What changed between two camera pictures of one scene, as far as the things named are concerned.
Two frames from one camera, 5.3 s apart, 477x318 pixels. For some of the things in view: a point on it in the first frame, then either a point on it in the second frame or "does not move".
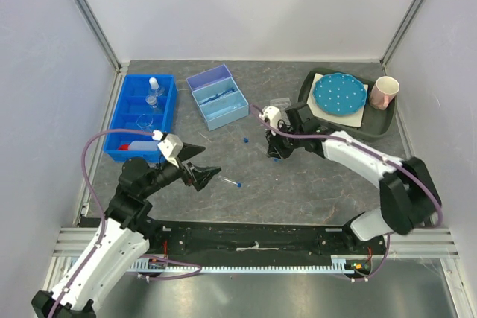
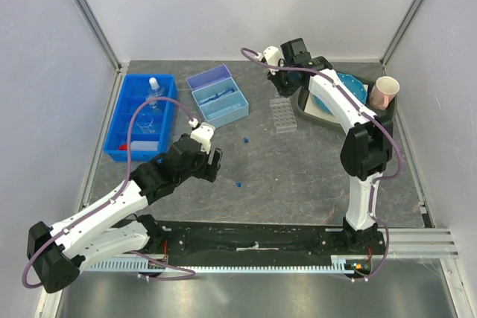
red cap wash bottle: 139,146 does not move
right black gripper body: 291,142 -> 283,81
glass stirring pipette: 226,108 does not move
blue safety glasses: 217,96 does not move
